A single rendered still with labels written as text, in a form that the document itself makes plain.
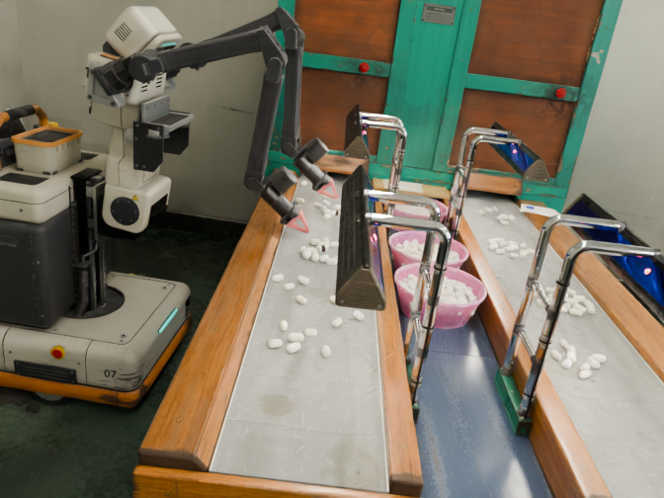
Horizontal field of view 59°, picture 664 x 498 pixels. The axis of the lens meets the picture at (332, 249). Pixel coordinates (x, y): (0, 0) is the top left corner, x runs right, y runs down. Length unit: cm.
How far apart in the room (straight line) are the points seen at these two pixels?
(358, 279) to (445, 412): 55
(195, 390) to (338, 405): 28
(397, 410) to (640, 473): 46
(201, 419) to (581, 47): 217
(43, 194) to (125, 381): 69
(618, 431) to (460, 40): 172
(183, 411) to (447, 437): 54
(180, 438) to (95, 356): 118
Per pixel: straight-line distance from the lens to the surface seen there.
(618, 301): 193
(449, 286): 179
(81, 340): 227
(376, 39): 258
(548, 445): 128
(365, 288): 90
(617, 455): 132
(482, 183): 267
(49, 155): 223
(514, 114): 270
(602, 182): 379
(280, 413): 117
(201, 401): 115
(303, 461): 108
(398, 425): 115
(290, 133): 212
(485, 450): 130
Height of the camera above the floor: 147
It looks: 23 degrees down
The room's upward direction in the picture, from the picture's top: 7 degrees clockwise
